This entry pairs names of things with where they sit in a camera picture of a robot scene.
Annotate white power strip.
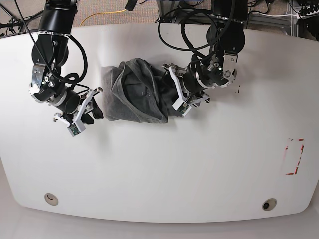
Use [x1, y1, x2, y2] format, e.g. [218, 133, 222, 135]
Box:
[297, 7, 319, 19]

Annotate right table cable grommet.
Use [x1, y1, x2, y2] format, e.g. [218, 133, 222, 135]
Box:
[262, 198, 277, 211]

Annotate table cable grommet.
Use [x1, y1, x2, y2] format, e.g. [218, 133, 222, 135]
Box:
[44, 193, 59, 206]
[262, 198, 277, 211]

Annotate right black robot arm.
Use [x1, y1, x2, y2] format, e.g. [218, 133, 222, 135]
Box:
[29, 0, 89, 123]

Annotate aluminium frame stand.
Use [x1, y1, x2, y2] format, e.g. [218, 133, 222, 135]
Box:
[157, 0, 300, 22]

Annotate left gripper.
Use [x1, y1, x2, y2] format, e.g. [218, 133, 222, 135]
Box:
[163, 63, 210, 108]

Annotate red tape rectangle marking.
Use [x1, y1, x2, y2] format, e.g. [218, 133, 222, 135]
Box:
[282, 138, 305, 175]

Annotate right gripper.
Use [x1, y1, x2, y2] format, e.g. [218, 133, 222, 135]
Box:
[51, 87, 104, 126]

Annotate grey T-shirt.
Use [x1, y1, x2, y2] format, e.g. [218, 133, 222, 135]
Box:
[101, 58, 182, 124]

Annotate left table cable grommet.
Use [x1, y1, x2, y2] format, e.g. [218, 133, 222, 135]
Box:
[44, 193, 59, 206]

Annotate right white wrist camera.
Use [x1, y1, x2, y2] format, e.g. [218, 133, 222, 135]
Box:
[68, 90, 94, 137]

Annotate yellow cable on floor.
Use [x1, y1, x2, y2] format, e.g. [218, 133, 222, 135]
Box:
[80, 9, 127, 26]

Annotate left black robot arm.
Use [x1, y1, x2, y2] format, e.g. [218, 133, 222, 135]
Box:
[160, 0, 248, 115]

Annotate black tripod stand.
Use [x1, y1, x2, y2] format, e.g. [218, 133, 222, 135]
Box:
[0, 0, 45, 35]

